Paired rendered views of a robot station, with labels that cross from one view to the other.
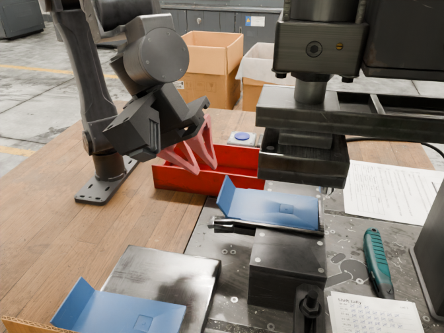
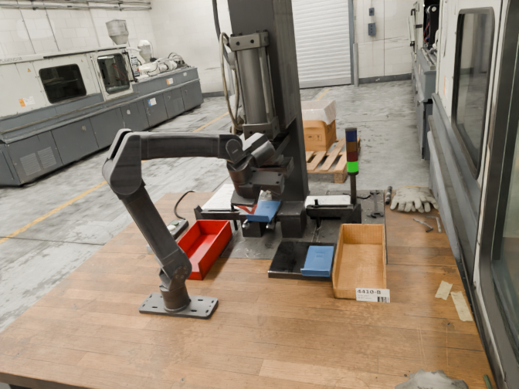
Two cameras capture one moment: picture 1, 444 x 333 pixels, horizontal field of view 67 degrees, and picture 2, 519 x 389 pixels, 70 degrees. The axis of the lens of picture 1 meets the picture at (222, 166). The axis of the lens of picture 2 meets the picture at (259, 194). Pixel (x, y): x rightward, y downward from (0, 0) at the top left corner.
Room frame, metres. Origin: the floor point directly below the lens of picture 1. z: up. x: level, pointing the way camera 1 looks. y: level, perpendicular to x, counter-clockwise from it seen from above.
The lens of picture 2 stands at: (0.30, 0.99, 1.51)
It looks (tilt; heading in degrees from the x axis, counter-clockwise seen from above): 23 degrees down; 277
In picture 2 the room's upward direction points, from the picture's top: 8 degrees counter-clockwise
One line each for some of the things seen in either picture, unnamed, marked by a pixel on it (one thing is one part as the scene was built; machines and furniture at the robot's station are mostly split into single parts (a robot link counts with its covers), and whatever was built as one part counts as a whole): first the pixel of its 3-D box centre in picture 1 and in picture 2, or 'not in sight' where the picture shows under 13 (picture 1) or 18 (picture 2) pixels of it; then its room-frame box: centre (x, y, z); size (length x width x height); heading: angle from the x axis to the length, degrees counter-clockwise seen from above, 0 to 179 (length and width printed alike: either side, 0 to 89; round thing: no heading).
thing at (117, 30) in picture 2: not in sight; (141, 47); (3.44, -7.71, 1.60); 2.54 x 0.84 x 1.26; 74
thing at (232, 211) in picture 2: not in sight; (223, 217); (0.57, -0.14, 0.95); 0.15 x 0.03 x 0.10; 168
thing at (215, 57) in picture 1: (207, 72); not in sight; (2.96, 0.13, 0.43); 0.59 x 0.54 x 0.58; 164
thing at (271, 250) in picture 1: (291, 222); (272, 208); (0.39, -0.11, 0.98); 0.20 x 0.10 x 0.01; 168
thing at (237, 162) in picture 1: (216, 168); (199, 247); (0.62, 0.01, 0.93); 0.25 x 0.12 x 0.06; 78
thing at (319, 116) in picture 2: not in sight; (312, 124); (0.07, -3.64, 0.40); 0.67 x 0.60 x 0.50; 70
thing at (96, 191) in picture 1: (109, 162); (174, 294); (0.64, 0.25, 0.94); 0.20 x 0.07 x 0.08; 168
